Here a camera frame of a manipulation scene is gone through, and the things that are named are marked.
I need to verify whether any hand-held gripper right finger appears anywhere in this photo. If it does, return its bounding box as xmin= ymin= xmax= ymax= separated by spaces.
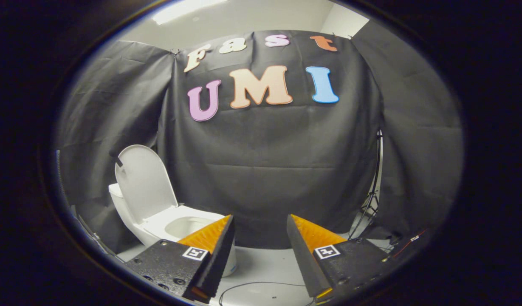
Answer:
xmin=286 ymin=214 xmax=392 ymax=304

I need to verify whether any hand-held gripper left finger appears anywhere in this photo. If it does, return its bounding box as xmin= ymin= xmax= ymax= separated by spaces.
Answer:
xmin=126 ymin=214 xmax=236 ymax=303

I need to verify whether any white toilet lid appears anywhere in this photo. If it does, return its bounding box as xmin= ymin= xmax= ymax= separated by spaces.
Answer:
xmin=115 ymin=144 xmax=179 ymax=225

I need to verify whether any white toilet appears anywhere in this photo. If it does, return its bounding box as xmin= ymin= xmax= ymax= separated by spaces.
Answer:
xmin=108 ymin=183 xmax=238 ymax=278

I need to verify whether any black backdrop cloth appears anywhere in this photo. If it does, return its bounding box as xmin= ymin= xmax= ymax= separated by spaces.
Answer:
xmin=56 ymin=19 xmax=463 ymax=255

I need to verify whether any black tripod stand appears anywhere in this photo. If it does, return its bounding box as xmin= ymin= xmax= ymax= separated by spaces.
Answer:
xmin=348 ymin=130 xmax=383 ymax=240

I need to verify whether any black floor cable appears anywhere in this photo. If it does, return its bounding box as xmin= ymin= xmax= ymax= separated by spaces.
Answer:
xmin=218 ymin=281 xmax=316 ymax=306

